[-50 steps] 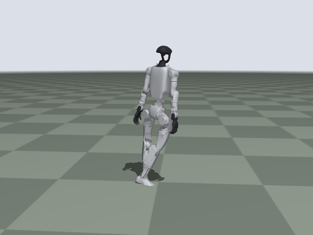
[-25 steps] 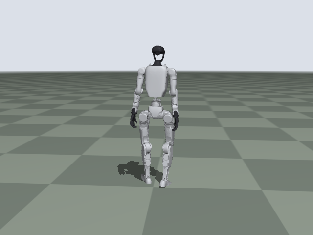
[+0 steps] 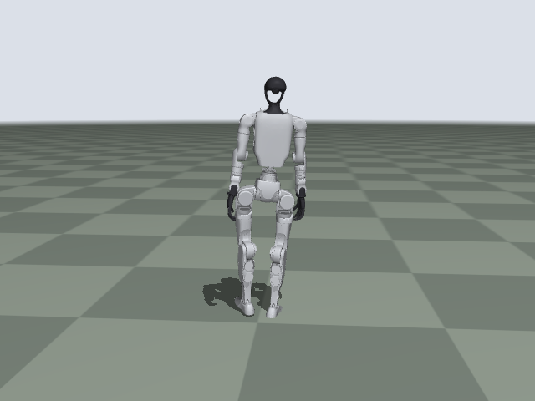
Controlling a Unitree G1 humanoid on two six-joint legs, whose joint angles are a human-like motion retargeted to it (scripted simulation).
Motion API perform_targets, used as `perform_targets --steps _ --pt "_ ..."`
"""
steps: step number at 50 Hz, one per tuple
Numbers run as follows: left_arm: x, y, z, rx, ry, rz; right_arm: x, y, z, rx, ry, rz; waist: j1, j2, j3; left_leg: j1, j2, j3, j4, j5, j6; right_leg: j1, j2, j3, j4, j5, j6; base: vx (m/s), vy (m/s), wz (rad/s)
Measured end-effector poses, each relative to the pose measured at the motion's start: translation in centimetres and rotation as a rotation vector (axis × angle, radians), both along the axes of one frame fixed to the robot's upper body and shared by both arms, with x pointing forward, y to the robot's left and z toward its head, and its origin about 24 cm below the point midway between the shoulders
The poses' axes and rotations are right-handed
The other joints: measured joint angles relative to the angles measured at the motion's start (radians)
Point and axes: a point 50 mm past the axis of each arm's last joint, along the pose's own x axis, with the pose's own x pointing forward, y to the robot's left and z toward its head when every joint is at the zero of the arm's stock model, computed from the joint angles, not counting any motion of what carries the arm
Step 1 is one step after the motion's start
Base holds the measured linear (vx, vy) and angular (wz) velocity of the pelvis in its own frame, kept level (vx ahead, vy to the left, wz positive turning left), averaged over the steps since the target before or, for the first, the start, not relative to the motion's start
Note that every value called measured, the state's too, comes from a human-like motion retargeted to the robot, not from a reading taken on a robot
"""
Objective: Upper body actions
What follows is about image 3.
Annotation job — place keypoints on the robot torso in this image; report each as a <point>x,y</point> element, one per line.
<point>272,134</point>

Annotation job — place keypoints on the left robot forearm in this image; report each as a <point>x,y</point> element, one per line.
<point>236,175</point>

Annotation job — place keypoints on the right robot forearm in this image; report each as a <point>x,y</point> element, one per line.
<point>300,176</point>

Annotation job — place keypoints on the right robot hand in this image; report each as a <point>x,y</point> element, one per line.
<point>300,204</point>

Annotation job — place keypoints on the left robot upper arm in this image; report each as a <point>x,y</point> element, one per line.
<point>246,121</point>

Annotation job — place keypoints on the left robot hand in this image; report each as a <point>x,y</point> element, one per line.
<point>232,194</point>

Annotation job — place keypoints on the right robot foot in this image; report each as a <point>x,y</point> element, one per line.
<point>272,312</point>

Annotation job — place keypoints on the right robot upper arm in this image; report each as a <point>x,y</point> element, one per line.
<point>300,127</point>

